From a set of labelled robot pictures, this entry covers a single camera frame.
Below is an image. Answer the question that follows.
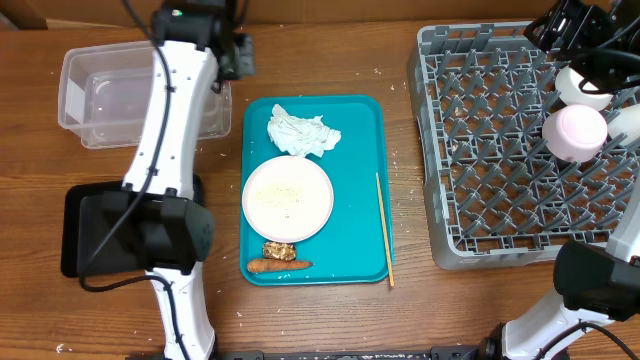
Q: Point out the grey dishwasher rack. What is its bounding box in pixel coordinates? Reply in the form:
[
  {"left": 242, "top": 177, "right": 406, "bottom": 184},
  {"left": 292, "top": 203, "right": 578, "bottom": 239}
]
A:
[{"left": 407, "top": 22, "right": 639, "bottom": 270}]

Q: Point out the white cup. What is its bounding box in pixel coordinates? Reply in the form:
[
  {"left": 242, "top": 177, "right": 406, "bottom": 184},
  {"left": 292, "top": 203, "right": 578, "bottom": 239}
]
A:
[{"left": 608, "top": 104, "right": 640, "bottom": 146}]

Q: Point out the pink white bowl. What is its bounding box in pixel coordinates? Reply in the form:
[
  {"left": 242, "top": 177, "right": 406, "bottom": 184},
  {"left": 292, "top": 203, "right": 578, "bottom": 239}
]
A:
[{"left": 542, "top": 105, "right": 608, "bottom": 163}]

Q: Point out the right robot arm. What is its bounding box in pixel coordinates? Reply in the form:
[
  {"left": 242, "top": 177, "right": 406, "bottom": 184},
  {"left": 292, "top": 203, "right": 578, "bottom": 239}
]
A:
[{"left": 469, "top": 0, "right": 639, "bottom": 359}]

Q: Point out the carrot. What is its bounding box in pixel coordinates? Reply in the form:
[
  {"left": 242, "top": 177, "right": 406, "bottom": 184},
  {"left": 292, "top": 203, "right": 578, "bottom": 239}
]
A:
[{"left": 247, "top": 258, "right": 313, "bottom": 273}]

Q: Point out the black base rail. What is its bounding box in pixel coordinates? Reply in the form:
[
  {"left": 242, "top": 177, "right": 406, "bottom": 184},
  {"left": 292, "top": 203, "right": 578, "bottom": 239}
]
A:
[{"left": 124, "top": 344, "right": 501, "bottom": 360}]

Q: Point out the brown food scrap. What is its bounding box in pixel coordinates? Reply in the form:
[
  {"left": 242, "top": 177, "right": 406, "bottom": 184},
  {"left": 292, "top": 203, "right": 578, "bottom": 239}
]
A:
[{"left": 262, "top": 241, "right": 297, "bottom": 261}]

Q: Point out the black plastic tray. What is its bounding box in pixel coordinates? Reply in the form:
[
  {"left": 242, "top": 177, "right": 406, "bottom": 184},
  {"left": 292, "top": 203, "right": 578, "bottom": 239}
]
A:
[{"left": 61, "top": 175, "right": 214, "bottom": 277}]

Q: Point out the wooden chopstick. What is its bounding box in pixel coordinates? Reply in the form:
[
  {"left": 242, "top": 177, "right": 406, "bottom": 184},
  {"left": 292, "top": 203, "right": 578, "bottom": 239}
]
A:
[{"left": 375, "top": 173, "right": 395, "bottom": 288}]

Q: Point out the teal serving tray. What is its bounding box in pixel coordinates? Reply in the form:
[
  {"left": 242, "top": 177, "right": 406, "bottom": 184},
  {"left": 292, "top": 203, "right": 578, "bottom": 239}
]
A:
[{"left": 240, "top": 95, "right": 394, "bottom": 286}]

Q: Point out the large white plate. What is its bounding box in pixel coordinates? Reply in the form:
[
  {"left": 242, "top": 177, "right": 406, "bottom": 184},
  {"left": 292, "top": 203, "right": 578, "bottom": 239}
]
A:
[{"left": 242, "top": 155, "right": 334, "bottom": 243}]

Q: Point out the white tissue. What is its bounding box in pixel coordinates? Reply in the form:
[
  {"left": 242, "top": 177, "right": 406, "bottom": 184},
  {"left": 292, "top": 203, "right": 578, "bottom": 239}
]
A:
[{"left": 267, "top": 104, "right": 342, "bottom": 158}]

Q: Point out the clear plastic bin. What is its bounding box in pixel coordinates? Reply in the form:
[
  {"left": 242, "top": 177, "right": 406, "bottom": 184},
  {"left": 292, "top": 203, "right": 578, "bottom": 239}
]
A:
[{"left": 58, "top": 41, "right": 232, "bottom": 149}]

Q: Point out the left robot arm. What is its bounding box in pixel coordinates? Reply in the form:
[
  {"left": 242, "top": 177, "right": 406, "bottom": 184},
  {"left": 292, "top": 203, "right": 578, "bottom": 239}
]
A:
[{"left": 78, "top": 1, "right": 255, "bottom": 359}]

